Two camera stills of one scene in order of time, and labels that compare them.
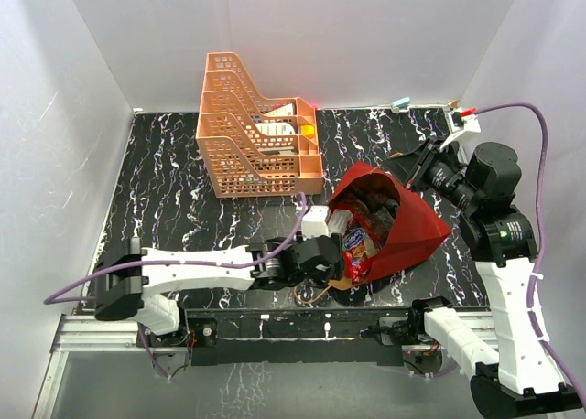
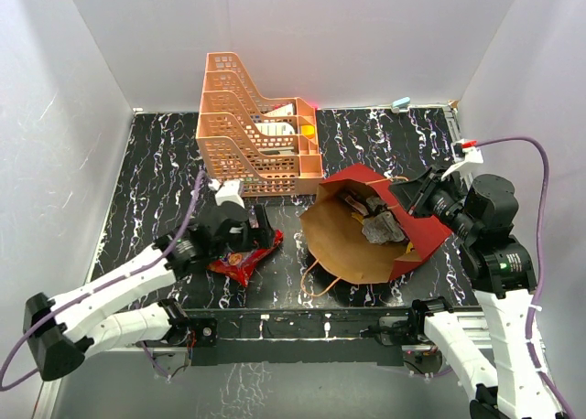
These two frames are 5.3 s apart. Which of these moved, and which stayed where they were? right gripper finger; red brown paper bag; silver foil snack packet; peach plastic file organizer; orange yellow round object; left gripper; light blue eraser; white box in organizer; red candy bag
Moved: silver foil snack packet; right gripper finger; red brown paper bag; red candy bag; left gripper
Stayed: peach plastic file organizer; white box in organizer; light blue eraser; orange yellow round object
